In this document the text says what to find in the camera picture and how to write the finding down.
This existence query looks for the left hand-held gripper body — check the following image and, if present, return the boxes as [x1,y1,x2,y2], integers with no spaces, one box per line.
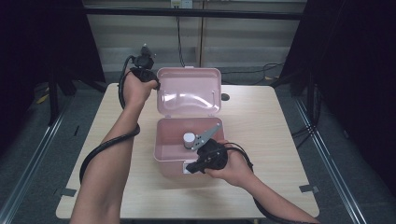
[130,43,158,82]

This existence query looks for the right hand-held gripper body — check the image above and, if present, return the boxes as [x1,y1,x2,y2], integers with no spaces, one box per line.
[191,121,230,171]

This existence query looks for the white bottle green label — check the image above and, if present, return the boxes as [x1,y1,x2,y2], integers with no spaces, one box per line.
[182,132,197,149]

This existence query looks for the pink storage box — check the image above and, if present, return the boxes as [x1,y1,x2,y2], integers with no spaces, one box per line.
[152,66,227,179]

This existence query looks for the person's left hand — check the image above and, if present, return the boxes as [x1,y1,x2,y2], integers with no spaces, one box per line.
[123,72,158,110]

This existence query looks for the person's right hand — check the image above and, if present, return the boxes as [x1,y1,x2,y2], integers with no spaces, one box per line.
[204,140,255,188]

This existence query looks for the black horizontal bar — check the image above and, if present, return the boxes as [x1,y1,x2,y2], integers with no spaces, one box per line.
[83,7,307,21]

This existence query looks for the black metal stand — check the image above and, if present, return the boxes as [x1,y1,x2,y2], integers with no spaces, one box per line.
[48,73,61,126]
[306,73,316,125]

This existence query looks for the grey tape piece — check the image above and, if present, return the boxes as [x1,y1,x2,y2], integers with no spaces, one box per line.
[60,188,78,198]
[299,185,320,194]

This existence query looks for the black curtain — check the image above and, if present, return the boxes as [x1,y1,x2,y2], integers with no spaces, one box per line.
[279,0,396,200]
[0,0,106,157]

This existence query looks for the yellow floor tape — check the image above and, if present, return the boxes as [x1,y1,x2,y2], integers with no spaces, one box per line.
[35,92,50,105]

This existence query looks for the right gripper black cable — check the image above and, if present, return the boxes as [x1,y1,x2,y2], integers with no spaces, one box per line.
[218,142,318,224]

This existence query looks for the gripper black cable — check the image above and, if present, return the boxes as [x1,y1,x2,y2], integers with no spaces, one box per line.
[78,55,141,185]
[218,142,318,224]

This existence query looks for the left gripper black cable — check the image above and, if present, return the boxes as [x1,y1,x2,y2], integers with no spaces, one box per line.
[78,55,141,185]

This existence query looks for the black wall cable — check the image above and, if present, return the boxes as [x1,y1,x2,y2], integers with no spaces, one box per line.
[176,15,285,86]

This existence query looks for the white wall socket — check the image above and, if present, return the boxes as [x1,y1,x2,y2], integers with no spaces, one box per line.
[170,0,194,9]

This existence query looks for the black floor cables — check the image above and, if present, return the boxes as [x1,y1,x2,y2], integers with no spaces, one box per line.
[290,123,319,149]

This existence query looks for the aluminium floor rail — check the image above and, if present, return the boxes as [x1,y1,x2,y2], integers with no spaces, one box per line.
[0,102,71,224]
[293,97,372,224]

